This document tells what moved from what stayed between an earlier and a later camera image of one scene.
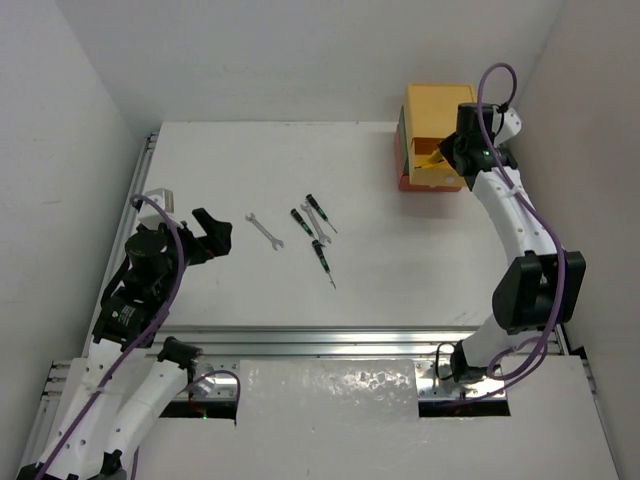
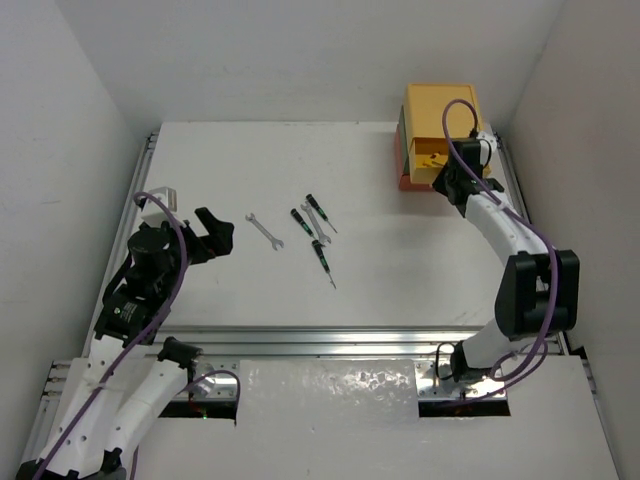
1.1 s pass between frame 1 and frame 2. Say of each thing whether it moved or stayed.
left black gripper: stayed
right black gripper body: moved
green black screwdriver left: stayed
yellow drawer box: stayed
